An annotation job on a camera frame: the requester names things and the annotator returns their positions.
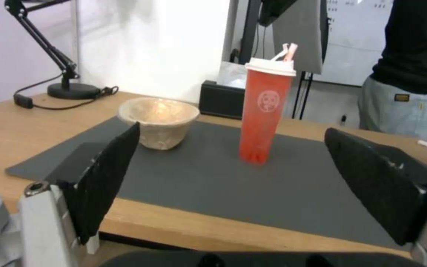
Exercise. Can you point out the person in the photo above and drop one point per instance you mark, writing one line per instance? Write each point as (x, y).
(410, 64)

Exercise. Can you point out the black desk lamp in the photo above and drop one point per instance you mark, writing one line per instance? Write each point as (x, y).
(50, 55)

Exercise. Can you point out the beige paper bowl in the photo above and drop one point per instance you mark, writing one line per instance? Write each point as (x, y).
(159, 122)

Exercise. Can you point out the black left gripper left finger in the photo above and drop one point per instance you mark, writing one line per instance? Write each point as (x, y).
(98, 178)

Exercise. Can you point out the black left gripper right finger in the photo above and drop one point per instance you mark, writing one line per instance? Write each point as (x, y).
(376, 178)

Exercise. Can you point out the red drink cup white lid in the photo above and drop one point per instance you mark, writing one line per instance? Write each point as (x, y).
(263, 111)

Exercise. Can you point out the black monitor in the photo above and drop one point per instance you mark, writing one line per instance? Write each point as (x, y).
(276, 9)

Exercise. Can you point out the dark grey desk mat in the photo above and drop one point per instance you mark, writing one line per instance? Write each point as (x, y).
(217, 180)

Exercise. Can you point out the black rectangular speaker box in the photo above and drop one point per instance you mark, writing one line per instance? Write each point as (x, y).
(221, 98)

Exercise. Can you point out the black tripod stand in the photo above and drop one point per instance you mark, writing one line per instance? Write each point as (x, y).
(306, 94)

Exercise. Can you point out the pink white drinking straw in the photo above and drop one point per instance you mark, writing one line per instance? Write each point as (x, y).
(287, 52)

